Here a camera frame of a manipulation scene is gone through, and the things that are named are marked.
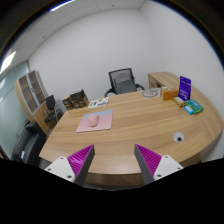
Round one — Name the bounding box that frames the white table cable grommet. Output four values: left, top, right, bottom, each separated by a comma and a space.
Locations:
172, 131, 185, 143

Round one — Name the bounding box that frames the orange-brown wooden box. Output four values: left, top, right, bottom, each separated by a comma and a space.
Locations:
160, 88, 179, 102

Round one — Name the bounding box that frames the tan wrapped packet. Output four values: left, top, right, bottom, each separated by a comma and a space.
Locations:
172, 96, 187, 108

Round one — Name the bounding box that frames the black mesh office chair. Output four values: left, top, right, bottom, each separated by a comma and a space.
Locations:
104, 67, 146, 98

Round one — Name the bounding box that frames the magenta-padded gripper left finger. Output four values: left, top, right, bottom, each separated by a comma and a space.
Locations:
44, 143, 96, 187

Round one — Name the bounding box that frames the pink blue gradient mouse pad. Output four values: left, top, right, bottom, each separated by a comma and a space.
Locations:
75, 109, 114, 133

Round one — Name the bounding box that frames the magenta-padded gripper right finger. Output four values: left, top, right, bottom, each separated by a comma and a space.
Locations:
133, 143, 184, 185

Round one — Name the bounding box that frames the wooden shelf unit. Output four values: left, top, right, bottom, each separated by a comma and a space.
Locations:
14, 69, 51, 134

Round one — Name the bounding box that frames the green wipes packet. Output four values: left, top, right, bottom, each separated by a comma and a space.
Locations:
185, 99, 205, 115

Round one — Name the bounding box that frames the wooden side desk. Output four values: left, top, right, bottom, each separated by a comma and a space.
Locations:
147, 71, 183, 91

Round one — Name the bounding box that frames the ceiling light panel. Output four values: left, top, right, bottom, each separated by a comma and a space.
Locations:
0, 50, 17, 75
49, 0, 75, 12

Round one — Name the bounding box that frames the small black swivel chair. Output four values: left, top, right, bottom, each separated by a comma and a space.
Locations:
44, 94, 58, 123

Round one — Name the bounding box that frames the pink computer mouse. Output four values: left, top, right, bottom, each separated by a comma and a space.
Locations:
87, 113, 100, 128

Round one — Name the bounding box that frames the blue wipes packet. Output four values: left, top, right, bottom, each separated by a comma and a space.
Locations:
183, 105, 195, 116

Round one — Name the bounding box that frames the purple standing package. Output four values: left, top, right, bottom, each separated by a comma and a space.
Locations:
177, 75, 192, 102

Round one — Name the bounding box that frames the grey backpack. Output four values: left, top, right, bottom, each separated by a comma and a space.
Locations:
114, 73, 137, 94

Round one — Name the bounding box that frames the black leather armchair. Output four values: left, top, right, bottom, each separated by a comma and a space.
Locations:
12, 121, 48, 164

